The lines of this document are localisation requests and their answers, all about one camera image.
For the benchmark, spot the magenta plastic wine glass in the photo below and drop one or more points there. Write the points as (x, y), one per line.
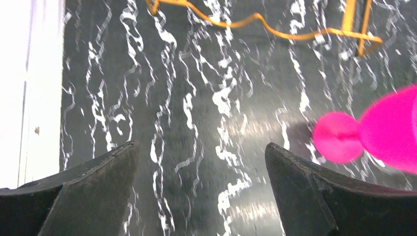
(387, 130)

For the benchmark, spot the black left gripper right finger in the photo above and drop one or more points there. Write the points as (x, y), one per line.
(315, 201)

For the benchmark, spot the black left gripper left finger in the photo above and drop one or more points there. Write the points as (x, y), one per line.
(86, 200)

